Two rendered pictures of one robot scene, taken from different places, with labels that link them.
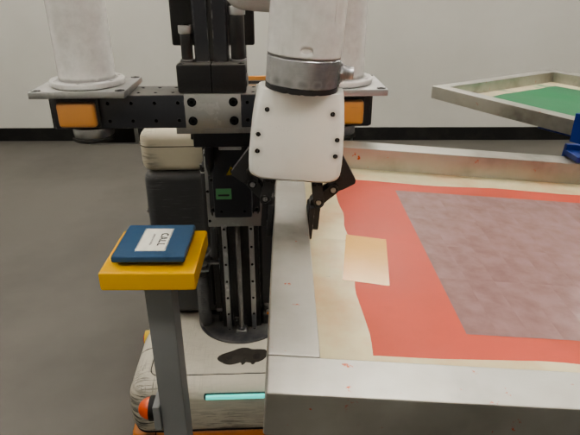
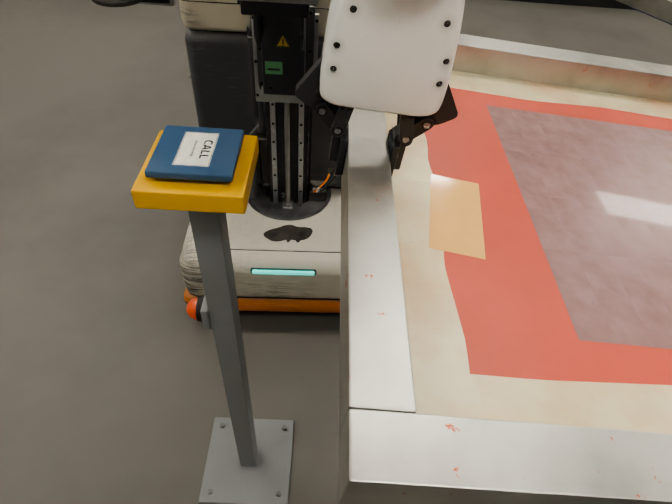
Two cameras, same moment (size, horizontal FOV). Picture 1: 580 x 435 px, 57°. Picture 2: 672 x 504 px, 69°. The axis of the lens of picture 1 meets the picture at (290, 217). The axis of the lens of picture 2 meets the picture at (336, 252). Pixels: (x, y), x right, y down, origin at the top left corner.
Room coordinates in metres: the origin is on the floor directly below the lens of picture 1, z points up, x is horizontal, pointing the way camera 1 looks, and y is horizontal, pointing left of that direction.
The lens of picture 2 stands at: (0.18, 0.03, 1.32)
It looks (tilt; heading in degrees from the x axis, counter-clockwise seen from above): 46 degrees down; 358
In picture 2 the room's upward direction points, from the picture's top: 5 degrees clockwise
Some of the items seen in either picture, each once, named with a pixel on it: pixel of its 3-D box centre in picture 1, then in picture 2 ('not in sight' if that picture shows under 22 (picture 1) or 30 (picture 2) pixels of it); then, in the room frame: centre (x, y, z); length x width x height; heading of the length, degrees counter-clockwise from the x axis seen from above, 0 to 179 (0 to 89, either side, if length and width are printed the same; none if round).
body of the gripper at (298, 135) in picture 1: (298, 127); (391, 35); (0.56, -0.01, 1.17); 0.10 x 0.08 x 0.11; 90
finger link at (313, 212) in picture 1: (321, 208); (406, 144); (0.56, -0.04, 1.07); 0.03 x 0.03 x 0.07; 0
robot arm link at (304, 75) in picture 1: (309, 69); not in sight; (0.56, -0.02, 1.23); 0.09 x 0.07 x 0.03; 90
